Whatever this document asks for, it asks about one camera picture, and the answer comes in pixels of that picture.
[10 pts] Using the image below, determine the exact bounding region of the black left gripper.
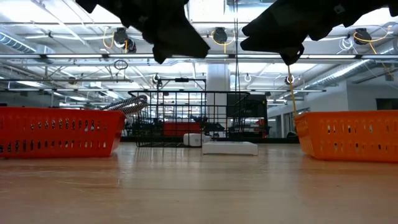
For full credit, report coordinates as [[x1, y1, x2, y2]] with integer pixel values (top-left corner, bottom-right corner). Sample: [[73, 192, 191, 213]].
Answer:
[[76, 0, 211, 58]]

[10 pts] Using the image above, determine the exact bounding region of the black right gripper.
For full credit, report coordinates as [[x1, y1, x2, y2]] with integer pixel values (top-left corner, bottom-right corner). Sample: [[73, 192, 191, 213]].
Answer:
[[239, 0, 362, 54]]

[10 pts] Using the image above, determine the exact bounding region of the black white braided USB cable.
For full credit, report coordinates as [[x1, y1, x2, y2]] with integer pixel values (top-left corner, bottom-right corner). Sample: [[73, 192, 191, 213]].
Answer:
[[100, 94, 150, 116]]

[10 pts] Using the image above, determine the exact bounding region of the white product box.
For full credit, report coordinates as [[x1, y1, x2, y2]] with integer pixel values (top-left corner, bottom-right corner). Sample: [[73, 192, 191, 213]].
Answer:
[[201, 141, 259, 157]]

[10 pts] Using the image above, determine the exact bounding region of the orange plastic basket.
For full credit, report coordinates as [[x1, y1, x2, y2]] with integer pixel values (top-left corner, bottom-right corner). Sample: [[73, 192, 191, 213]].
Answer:
[[293, 110, 398, 164]]

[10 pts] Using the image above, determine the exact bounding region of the red background bin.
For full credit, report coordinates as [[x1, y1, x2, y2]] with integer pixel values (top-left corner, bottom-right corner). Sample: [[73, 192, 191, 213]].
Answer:
[[160, 122, 203, 138]]

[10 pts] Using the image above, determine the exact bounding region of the long ceiling light strip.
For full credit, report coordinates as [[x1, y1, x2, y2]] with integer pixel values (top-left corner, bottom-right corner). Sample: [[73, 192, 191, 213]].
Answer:
[[0, 53, 388, 61]]

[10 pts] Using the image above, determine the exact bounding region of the white building column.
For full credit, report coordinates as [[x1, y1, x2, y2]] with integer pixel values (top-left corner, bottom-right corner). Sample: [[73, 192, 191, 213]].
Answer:
[[206, 63, 231, 138]]

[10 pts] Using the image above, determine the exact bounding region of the black background equipment box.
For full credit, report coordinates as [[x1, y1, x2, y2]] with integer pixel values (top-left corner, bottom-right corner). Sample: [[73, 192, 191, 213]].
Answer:
[[226, 94, 269, 138]]

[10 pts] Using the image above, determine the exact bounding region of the red plastic basket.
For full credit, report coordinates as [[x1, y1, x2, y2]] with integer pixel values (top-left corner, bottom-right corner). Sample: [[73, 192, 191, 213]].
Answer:
[[0, 106, 127, 160]]

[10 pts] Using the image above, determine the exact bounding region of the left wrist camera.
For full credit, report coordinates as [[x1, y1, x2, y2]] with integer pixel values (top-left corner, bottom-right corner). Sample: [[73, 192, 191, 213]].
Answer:
[[151, 43, 175, 65]]

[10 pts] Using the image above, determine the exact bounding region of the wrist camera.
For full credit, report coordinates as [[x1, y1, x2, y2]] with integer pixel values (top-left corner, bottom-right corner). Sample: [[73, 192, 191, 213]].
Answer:
[[151, 43, 175, 65], [278, 43, 305, 66]]

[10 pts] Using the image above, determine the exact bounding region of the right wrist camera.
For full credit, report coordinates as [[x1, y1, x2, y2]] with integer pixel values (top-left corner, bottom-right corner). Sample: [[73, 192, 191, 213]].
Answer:
[[278, 43, 305, 66]]

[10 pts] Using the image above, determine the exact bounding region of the black ceiling cable reel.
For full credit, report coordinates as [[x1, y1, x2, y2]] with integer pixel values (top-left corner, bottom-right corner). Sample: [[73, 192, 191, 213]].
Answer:
[[212, 27, 229, 45], [353, 27, 374, 46], [113, 27, 137, 54]]

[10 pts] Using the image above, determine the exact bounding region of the black background gantry frame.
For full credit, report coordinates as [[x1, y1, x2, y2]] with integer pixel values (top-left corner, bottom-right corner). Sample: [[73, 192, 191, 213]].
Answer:
[[156, 77, 207, 138]]

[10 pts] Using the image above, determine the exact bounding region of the black wire basket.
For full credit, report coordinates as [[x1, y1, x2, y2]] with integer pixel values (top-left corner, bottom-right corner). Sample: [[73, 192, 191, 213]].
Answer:
[[127, 90, 251, 148]]

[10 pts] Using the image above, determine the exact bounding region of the yellow hanging cable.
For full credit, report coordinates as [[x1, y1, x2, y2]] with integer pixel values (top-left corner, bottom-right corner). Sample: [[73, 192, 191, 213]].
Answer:
[[287, 64, 299, 116]]

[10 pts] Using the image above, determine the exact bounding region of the black hanging cable loop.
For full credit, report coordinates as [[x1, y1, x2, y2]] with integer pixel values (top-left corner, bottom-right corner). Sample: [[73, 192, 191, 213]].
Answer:
[[113, 59, 129, 71]]

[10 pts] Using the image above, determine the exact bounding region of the silver ceiling duct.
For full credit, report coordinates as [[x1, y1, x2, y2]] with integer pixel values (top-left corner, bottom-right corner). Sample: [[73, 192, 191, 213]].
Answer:
[[303, 58, 374, 91]]

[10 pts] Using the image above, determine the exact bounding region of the black metal table frame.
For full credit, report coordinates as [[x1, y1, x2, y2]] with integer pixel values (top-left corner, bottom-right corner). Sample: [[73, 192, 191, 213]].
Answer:
[[121, 136, 300, 145]]

